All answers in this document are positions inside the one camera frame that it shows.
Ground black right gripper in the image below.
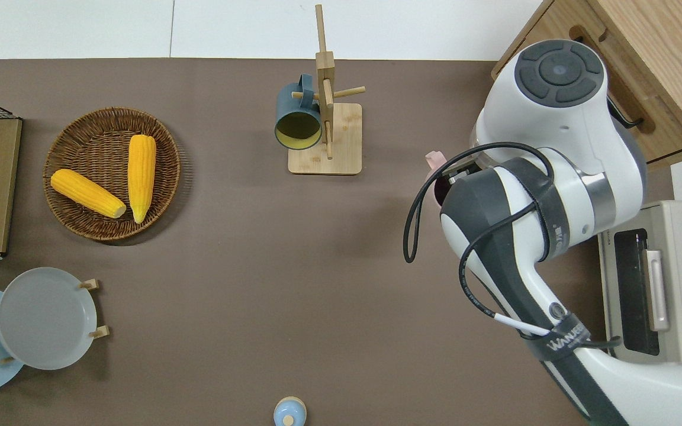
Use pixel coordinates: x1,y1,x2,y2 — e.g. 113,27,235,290
445,163,487,185

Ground pink mug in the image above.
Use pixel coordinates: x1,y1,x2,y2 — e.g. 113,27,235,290
426,151,455,207

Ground wooden mug tree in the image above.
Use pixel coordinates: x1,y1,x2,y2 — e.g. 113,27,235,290
288,4,368,176

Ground dark blue mug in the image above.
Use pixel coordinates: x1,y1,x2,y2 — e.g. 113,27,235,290
274,73,323,150

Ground brown table mat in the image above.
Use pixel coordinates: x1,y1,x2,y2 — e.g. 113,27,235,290
0,58,676,426

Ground wooden drawer cabinet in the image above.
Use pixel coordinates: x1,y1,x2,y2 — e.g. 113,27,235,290
491,0,682,173

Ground yellow corn cob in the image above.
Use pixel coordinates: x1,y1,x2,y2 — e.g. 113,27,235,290
127,134,157,225
51,169,127,220

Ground round wicker basket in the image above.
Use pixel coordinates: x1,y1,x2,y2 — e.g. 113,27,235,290
43,107,181,242

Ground wooden plate rack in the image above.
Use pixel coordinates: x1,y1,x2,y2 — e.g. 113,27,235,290
0,278,110,365

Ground grey plate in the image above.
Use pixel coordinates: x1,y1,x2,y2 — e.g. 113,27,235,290
0,267,98,371

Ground black velcro strap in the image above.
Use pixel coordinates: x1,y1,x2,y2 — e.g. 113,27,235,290
520,314,594,363
504,157,574,262

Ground toaster oven door handle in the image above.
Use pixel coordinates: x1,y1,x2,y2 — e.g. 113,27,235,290
643,248,671,333

